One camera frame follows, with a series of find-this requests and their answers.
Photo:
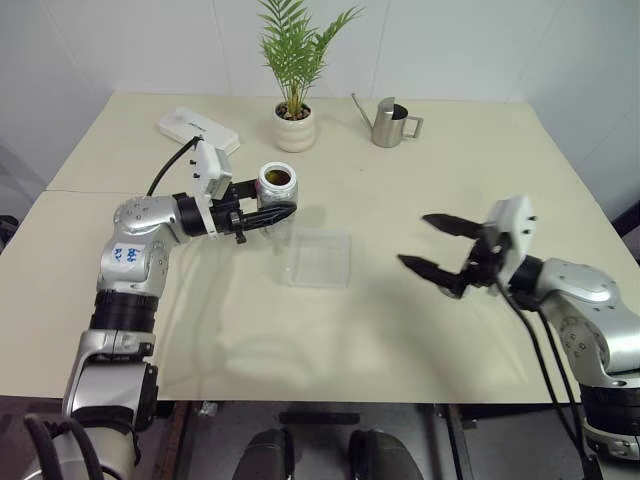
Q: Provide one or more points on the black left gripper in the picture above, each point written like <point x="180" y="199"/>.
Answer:
<point x="227" y="217"/>

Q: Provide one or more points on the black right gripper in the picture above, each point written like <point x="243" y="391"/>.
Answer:
<point x="482" y="262"/>

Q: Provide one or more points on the glass jar with silver label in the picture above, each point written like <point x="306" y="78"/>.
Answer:
<point x="275" y="196"/>

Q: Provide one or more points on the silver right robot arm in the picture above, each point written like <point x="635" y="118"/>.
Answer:
<point x="585" y="285"/>

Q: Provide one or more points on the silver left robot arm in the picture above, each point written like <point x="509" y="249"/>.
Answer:
<point x="135" y="255"/>

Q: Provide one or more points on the clear plastic box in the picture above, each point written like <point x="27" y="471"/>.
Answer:
<point x="320" y="257"/>

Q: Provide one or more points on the green plant in white pot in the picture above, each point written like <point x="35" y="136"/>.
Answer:
<point x="295" y="130"/>

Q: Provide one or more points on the white flat carton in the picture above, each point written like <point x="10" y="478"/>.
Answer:
<point x="190" y="125"/>

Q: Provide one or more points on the silver metal watering can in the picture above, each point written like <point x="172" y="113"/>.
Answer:
<point x="387" y="125"/>

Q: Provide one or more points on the black object beside table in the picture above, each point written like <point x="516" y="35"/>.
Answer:
<point x="629" y="215"/>

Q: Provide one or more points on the black bar under table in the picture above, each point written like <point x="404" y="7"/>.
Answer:
<point x="320" y="418"/>

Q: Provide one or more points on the dark rounded shape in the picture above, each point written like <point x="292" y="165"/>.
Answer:
<point x="382" y="455"/>
<point x="270" y="455"/>

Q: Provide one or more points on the dark object beside table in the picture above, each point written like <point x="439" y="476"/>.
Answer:
<point x="7" y="232"/>

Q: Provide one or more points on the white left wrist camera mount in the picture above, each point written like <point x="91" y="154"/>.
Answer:
<point x="207" y="170"/>

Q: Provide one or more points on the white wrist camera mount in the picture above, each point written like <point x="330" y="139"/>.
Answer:
<point x="207" y="170"/>
<point x="517" y="225"/>

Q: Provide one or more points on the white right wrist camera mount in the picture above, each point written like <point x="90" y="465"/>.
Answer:
<point x="517" y="225"/>

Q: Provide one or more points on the black table frame leg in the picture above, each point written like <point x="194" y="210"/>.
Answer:
<point x="460" y="440"/>

